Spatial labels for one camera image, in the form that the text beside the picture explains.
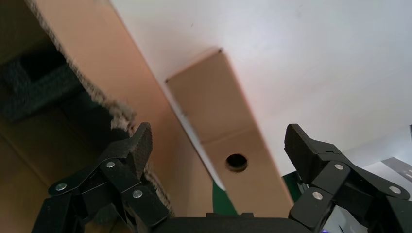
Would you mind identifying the large torn cardboard box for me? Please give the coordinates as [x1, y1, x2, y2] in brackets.
[0, 0, 215, 233]

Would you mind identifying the black foam insert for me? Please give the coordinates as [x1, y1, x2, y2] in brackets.
[0, 48, 85, 124]

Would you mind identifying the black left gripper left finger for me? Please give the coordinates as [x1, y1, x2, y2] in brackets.
[32, 122, 170, 233]

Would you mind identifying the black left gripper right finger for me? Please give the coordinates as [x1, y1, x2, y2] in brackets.
[284, 123, 412, 233]

